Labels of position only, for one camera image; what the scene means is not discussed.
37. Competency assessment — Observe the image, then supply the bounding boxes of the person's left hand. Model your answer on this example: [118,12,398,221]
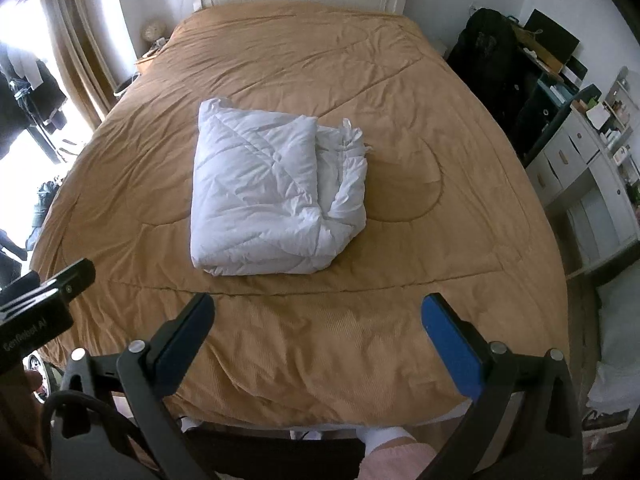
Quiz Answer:
[0,367,53,480]

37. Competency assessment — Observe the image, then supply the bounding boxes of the brown bedspread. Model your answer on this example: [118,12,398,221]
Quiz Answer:
[27,2,569,432]

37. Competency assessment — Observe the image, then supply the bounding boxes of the white cloth pile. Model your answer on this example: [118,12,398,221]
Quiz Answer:
[584,280,640,413]

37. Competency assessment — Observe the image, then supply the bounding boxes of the beige curtain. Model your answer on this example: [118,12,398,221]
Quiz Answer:
[44,0,117,122]

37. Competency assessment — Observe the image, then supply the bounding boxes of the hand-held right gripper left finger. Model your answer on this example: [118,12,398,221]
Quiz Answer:
[42,292,216,480]

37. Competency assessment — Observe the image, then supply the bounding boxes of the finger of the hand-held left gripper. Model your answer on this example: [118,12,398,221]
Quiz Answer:
[47,258,97,307]

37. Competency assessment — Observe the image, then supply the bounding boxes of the black board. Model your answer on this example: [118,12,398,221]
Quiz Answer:
[519,8,582,63]

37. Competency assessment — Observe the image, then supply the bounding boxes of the wooden nightstand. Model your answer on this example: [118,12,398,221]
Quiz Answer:
[133,44,173,77]

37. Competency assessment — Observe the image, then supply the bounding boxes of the black cable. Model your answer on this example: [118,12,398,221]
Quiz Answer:
[41,391,148,461]

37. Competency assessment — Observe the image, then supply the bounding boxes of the white quilt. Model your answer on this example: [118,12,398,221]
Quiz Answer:
[190,99,374,277]

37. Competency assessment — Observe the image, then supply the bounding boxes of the white cabinet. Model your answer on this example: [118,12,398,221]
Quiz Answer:
[525,67,640,278]

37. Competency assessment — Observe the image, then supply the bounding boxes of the black hanging clothes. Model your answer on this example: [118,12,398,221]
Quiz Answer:
[0,42,69,162]

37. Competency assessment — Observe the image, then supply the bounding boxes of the white sock foot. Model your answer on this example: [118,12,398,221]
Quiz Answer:
[357,426,438,480]

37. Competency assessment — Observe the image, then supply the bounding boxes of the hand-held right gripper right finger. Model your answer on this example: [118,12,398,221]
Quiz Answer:
[421,293,586,480]

